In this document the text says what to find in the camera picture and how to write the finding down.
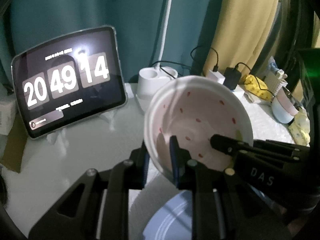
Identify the cardboard box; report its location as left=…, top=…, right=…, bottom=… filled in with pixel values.
left=1, top=115, right=28, bottom=173

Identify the cream yellow bowl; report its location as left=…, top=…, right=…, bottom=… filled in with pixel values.
left=235, top=129, right=243, bottom=141

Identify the pink strawberry bowl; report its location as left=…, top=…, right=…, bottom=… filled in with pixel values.
left=144, top=76, right=253, bottom=181

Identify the yellow curtain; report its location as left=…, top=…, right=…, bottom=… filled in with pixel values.
left=203, top=0, right=278, bottom=76

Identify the small white box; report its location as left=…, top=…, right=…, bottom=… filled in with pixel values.
left=0, top=94, right=17, bottom=135

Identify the black charging cable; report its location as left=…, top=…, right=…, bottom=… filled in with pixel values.
left=233, top=62, right=276, bottom=97

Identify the tablet showing clock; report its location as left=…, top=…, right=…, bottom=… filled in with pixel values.
left=11, top=25, right=127, bottom=139

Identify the teal curtain left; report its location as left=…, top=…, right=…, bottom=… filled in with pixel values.
left=1, top=0, right=222, bottom=83

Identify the black power adapter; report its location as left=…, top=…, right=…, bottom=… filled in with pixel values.
left=223, top=66, right=241, bottom=90

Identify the yellow tissue box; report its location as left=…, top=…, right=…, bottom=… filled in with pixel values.
left=289, top=107, right=310, bottom=146

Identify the white desk lamp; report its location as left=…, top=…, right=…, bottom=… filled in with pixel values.
left=137, top=0, right=216, bottom=100

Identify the large blue plate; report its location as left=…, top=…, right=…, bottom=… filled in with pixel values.
left=140, top=191, right=193, bottom=239

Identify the steel bowl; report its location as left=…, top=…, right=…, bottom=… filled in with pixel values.
left=283, top=87, right=302, bottom=110

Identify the white phone charger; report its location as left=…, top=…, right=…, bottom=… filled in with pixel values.
left=207, top=65, right=225, bottom=85

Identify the white tablecloth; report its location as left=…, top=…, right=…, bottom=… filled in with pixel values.
left=0, top=82, right=311, bottom=240

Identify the light blue bowl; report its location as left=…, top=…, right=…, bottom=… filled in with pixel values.
left=271, top=97, right=293, bottom=124

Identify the white power strip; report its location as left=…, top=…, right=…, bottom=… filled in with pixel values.
left=232, top=85, right=245, bottom=103

